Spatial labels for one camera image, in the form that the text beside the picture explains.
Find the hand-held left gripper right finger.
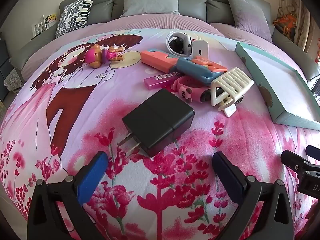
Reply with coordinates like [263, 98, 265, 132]
[212, 151, 295, 240]

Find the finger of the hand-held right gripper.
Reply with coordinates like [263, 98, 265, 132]
[305, 145, 320, 160]
[280, 150, 320, 178]

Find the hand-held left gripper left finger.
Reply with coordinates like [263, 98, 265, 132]
[27, 151, 110, 240]

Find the white tray green rim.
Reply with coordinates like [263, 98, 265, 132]
[235, 41, 320, 132]

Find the black wall charger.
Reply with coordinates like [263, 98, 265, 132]
[117, 89, 195, 158]

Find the pink kids watch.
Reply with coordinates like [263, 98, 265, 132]
[162, 76, 213, 104]

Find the white hair claw clip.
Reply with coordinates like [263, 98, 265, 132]
[210, 67, 255, 118]

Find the pink dog toy figure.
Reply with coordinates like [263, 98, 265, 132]
[84, 44, 125, 69]

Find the white wall charger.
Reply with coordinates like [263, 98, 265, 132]
[191, 40, 212, 60]

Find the white smartwatch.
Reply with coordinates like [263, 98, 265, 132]
[166, 31, 194, 57]

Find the printed cartoon blanket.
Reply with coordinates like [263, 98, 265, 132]
[0, 29, 320, 240]

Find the white lace cover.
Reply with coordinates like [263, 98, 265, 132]
[5, 70, 24, 92]

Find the orange patterned object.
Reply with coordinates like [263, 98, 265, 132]
[272, 14, 297, 39]

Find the dark cabinet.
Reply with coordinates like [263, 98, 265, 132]
[0, 39, 12, 98]

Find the lilac grey pillow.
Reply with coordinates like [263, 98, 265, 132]
[225, 0, 273, 43]

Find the white magazine rack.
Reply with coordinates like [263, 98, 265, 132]
[31, 15, 49, 37]

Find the yellow book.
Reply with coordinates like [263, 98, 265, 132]
[46, 14, 58, 28]

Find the black and white patterned pillow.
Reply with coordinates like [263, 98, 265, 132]
[55, 0, 95, 38]

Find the pink knitted bedspread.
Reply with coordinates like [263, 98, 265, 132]
[20, 14, 274, 80]

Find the grey sofa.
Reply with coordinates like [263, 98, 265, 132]
[10, 0, 320, 85]

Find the light grey pillow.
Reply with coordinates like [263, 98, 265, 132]
[121, 0, 180, 18]

